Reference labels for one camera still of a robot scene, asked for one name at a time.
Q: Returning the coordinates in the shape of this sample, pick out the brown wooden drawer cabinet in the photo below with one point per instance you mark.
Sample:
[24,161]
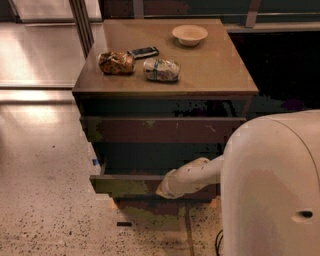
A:
[213,82]

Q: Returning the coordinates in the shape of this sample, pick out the black floor marker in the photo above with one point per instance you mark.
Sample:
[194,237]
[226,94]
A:
[124,224]

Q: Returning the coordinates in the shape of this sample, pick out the drawer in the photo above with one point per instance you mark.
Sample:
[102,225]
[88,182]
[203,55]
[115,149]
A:
[128,185]
[160,130]

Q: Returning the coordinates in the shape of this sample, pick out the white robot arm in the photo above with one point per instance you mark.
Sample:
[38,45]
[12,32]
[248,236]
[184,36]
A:
[269,176]

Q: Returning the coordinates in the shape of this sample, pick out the dark blue snack bar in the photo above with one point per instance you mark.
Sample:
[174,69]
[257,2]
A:
[143,53]

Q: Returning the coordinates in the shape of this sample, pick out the brown crumpled snack bag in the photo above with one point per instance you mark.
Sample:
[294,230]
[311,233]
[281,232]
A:
[116,63]

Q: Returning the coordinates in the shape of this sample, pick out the cream ceramic bowl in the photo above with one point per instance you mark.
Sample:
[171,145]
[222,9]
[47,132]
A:
[189,35]

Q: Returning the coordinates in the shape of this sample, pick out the blue tape piece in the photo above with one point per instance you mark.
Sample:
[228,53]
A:
[95,162]

